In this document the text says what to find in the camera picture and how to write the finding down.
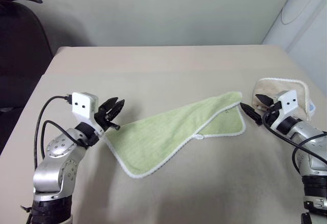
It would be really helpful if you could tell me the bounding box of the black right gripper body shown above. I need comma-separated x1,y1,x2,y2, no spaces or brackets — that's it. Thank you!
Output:
263,101,283,129

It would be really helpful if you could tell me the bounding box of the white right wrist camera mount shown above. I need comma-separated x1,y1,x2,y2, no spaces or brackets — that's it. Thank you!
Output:
276,89,300,123

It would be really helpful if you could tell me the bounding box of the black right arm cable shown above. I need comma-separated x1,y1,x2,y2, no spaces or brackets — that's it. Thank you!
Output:
263,108,327,175

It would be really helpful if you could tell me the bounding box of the black upholstered chair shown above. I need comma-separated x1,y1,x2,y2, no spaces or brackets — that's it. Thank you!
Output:
0,0,55,156

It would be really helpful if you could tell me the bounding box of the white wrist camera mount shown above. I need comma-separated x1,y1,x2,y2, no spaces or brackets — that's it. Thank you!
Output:
71,92,106,136
276,89,300,123

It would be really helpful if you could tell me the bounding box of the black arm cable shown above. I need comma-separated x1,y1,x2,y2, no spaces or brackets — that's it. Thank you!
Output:
32,94,86,169
263,108,327,175

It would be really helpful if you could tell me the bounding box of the folded beige towel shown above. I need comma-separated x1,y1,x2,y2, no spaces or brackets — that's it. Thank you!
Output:
251,78,317,122

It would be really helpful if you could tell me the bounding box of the green towel with white trim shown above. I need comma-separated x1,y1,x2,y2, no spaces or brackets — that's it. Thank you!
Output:
104,91,247,180

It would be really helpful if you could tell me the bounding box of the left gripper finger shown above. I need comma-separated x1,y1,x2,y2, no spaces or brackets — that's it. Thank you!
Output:
108,99,126,121
99,97,119,110

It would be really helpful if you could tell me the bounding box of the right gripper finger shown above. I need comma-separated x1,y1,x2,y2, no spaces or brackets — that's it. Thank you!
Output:
255,94,275,107
240,103,263,126

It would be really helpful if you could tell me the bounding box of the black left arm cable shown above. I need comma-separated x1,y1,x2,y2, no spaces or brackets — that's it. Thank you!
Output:
32,94,86,169

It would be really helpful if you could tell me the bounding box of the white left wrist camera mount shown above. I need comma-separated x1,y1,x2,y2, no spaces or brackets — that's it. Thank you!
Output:
71,92,106,136

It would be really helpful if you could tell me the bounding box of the white rounded cabinet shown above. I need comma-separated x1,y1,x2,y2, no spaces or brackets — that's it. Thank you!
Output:
261,0,327,83

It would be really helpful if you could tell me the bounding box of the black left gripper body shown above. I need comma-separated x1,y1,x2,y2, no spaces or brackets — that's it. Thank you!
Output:
94,103,121,133

